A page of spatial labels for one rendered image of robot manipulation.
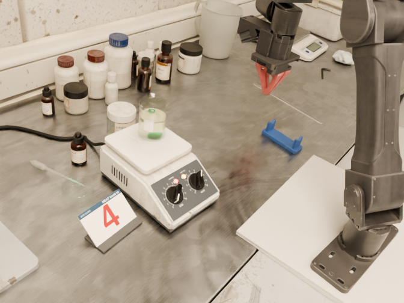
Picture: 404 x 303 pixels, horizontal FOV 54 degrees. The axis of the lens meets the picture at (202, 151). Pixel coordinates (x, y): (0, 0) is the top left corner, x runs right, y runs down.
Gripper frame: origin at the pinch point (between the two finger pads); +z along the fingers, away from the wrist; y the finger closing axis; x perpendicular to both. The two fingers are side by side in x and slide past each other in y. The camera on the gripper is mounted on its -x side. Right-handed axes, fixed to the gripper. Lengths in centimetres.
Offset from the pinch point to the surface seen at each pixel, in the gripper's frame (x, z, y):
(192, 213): 13.8, 7.6, 35.4
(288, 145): 10.4, 9.0, 1.0
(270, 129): 4.0, 8.6, 0.3
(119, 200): 4.7, 6.7, 44.2
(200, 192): 11.9, 6.1, 31.8
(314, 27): -31, 7, -73
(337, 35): -22, 7, -75
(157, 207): 10.4, 5.7, 40.6
